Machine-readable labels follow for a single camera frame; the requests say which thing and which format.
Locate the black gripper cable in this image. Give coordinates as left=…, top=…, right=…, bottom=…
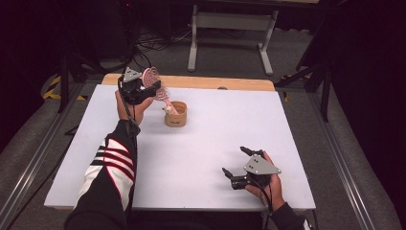
left=117, top=76, right=142, bottom=139
left=248, top=176, right=276, bottom=230

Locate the black metal stand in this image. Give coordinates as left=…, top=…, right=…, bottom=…
left=56, top=52, right=108, bottom=115
left=274, top=60, right=331, bottom=123

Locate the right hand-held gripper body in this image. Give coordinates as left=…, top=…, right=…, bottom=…
left=229, top=153, right=282, bottom=191

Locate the person's right hand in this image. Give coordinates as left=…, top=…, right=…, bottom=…
left=244, top=150, right=286, bottom=213

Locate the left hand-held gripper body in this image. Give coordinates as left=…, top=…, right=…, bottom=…
left=118, top=66, right=151, bottom=105

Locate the bundle of black floor cables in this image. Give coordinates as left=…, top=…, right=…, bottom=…
left=126, top=28, right=193, bottom=75

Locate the person's dark lap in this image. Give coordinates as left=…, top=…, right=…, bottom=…
left=125, top=210, right=271, bottom=230

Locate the grey metal desk frame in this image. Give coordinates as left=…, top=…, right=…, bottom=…
left=187, top=4, right=280, bottom=77

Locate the person's left hand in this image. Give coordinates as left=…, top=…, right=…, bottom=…
left=114, top=89, right=154, bottom=127

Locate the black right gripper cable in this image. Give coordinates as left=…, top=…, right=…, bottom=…
left=248, top=176, right=276, bottom=230

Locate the yellow black hazard tape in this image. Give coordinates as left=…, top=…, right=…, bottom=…
left=42, top=74, right=88, bottom=102

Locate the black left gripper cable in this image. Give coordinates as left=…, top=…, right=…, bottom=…
left=117, top=76, right=142, bottom=139

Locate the wooden table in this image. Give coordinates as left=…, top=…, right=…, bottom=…
left=101, top=73, right=276, bottom=92

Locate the aluminium floor rail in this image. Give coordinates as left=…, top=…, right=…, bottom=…
left=0, top=81, right=84, bottom=226
left=306, top=91, right=381, bottom=230

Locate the pink hairbrush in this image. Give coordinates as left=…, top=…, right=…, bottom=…
left=141, top=66, right=180, bottom=116

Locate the white table cover board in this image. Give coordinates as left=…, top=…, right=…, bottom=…
left=43, top=83, right=317, bottom=212

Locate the tan cup with animal figure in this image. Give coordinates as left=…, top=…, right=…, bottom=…
left=161, top=101, right=189, bottom=128

